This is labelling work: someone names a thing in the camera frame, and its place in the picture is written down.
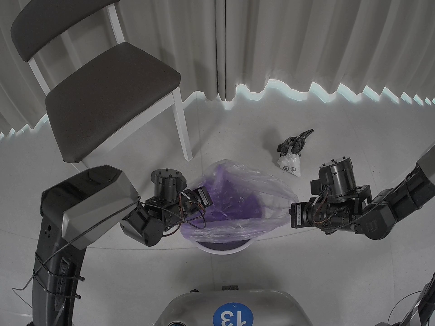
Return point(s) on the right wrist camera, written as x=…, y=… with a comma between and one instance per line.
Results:
x=315, y=186

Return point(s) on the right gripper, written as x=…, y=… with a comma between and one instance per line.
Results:
x=300, y=216

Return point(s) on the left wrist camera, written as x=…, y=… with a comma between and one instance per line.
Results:
x=191, y=205

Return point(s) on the white trash bin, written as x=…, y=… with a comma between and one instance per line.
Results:
x=224, y=248

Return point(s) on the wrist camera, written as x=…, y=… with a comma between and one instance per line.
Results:
x=315, y=186
x=191, y=205

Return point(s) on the clear printed wrapper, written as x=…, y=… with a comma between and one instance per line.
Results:
x=290, y=164

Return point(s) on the crumpled black plastic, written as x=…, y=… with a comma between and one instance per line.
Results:
x=293, y=143

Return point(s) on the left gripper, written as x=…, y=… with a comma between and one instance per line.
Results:
x=205, y=198

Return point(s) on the white chair dark grey seat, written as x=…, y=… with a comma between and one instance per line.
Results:
x=112, y=87

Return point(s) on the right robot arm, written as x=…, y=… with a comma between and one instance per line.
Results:
x=380, y=216

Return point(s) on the purple plastic bag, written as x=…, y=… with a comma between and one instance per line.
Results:
x=238, y=195

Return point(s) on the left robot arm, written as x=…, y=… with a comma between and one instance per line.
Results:
x=91, y=199

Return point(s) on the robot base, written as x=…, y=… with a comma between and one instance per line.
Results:
x=234, y=307

